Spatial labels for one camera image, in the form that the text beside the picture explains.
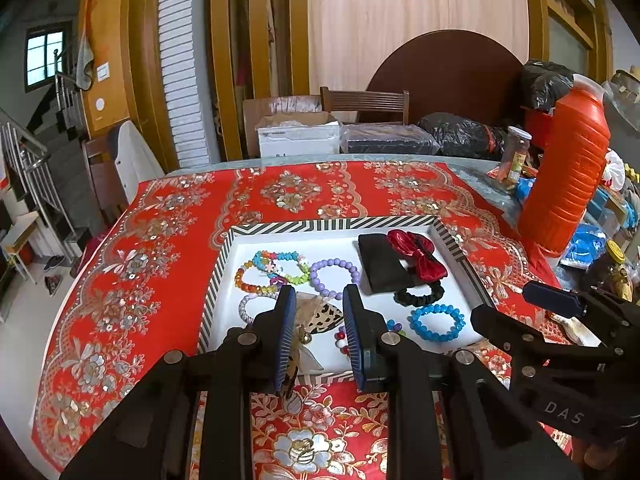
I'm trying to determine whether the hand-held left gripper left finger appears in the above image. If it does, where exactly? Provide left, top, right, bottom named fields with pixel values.
left=60, top=285, right=298, bottom=480

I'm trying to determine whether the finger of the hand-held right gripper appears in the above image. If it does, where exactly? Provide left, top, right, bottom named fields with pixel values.
left=470, top=305, right=616, bottom=391
left=522, top=281, right=640, bottom=346

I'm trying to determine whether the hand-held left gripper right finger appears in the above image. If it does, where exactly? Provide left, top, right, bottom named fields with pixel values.
left=342, top=284, right=583, bottom=480

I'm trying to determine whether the multicolour round bead bracelet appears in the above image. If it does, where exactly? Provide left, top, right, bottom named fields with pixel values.
left=332, top=319, right=406, bottom=356

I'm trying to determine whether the leopard print hair bow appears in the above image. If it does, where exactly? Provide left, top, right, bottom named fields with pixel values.
left=280, top=294, right=346, bottom=411

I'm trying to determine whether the white lilac bead bracelet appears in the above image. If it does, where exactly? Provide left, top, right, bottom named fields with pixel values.
left=239, top=292, right=278, bottom=326

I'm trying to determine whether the colourful flower bead bracelet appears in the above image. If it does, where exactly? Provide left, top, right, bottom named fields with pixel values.
left=252, top=250, right=311, bottom=286

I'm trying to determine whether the purple bead bracelet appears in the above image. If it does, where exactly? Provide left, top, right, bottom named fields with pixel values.
left=309, top=258, right=361, bottom=301

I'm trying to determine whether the orange crystal bead bracelet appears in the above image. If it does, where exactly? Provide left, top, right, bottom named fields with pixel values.
left=234, top=266, right=281, bottom=297

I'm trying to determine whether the black scrunchie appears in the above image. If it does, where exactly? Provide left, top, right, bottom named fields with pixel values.
left=393, top=280, right=445, bottom=307

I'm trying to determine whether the black fabric pouch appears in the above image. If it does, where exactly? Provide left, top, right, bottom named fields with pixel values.
left=357, top=232, right=426, bottom=295

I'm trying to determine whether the striped cardboard tray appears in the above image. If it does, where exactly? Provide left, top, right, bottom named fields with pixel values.
left=197, top=214, right=501, bottom=386

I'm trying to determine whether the red satin hair bow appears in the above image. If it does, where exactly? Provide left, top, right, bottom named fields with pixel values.
left=387, top=229, right=448, bottom=282

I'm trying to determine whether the blue plastic bag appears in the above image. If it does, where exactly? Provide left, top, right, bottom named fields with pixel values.
left=560, top=222, right=608, bottom=266

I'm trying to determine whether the yellow lid jar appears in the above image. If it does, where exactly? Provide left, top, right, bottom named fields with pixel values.
left=592, top=240, right=633, bottom=301

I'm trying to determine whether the orange plastic jug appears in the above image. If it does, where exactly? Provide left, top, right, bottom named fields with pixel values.
left=517, top=74, right=612, bottom=256

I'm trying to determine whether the glass jar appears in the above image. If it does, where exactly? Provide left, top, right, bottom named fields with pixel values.
left=500, top=127, right=533, bottom=188

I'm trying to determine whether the red floral tablecloth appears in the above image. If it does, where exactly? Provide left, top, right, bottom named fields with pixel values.
left=30, top=160, right=576, bottom=480

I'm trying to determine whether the red crate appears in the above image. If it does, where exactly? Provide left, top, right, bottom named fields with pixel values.
left=522, top=105, right=556, bottom=136

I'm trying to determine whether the white cardboard box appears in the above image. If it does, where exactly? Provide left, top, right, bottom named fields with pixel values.
left=256, top=112, right=342, bottom=158

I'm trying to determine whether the flat black wrapped package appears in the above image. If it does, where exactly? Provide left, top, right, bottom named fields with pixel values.
left=340, top=124, right=441, bottom=156

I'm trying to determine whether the clear plastic bag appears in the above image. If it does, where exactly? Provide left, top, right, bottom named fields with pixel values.
left=602, top=70, right=640, bottom=133

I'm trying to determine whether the white jacket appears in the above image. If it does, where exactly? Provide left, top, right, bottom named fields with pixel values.
left=110, top=120, right=166, bottom=191

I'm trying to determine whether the wooden slatted chair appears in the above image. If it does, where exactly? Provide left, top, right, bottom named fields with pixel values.
left=320, top=86, right=410, bottom=125

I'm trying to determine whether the dark wooden chair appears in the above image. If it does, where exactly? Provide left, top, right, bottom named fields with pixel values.
left=82, top=135, right=131, bottom=226

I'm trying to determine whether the round brown tabletop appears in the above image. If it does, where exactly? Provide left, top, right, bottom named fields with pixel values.
left=365, top=30, right=526, bottom=126

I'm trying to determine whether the small white table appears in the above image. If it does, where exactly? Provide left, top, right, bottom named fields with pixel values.
left=0, top=210, right=41, bottom=286

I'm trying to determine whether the white ribbed column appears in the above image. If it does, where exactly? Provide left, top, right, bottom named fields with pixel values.
left=157, top=0, right=210, bottom=166

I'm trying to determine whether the metal stair railing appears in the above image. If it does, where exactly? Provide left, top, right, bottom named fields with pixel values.
left=0, top=72, right=91, bottom=261

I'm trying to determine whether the grey hanging cloth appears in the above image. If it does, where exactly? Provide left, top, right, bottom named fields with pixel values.
left=75, top=30, right=96, bottom=91

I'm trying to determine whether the window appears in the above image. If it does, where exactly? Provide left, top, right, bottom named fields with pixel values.
left=24, top=30, right=68, bottom=88

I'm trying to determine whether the blue bead bracelet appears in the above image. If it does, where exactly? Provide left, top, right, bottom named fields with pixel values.
left=410, top=304, right=466, bottom=343

